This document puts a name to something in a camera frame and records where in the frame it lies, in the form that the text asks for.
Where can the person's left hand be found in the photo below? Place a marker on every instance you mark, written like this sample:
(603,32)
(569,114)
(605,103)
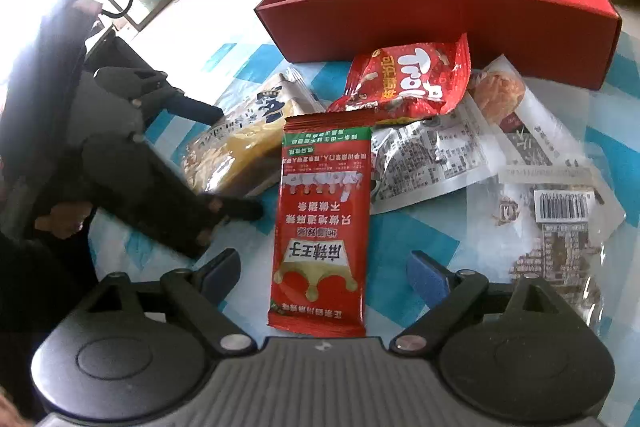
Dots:
(65,217)

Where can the yellow bread packet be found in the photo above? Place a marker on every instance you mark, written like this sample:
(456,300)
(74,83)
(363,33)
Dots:
(240,147)

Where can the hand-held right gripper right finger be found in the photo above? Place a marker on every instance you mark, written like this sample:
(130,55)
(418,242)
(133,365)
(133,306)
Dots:
(427,279)

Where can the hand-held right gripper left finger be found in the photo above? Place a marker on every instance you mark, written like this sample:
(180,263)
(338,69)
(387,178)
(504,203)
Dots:
(220,274)

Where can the dark dried snack packet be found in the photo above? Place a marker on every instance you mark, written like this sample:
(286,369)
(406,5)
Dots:
(550,267)

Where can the red candy bag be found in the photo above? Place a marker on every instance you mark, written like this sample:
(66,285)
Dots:
(400,82)

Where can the long red green snack packet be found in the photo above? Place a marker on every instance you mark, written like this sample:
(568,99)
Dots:
(320,217)

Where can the white packet with food picture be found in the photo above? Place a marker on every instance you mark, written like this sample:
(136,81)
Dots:
(530,147)

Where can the silver printed snack packet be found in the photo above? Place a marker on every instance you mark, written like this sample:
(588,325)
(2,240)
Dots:
(430,162)

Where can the blue white checkered cloth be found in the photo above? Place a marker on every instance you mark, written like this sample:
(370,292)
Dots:
(400,232)

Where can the red cardboard box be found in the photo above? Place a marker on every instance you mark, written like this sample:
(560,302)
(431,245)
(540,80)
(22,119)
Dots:
(400,22)

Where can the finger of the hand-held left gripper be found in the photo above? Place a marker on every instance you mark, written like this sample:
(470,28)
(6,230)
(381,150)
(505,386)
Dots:
(150,192)
(190,107)

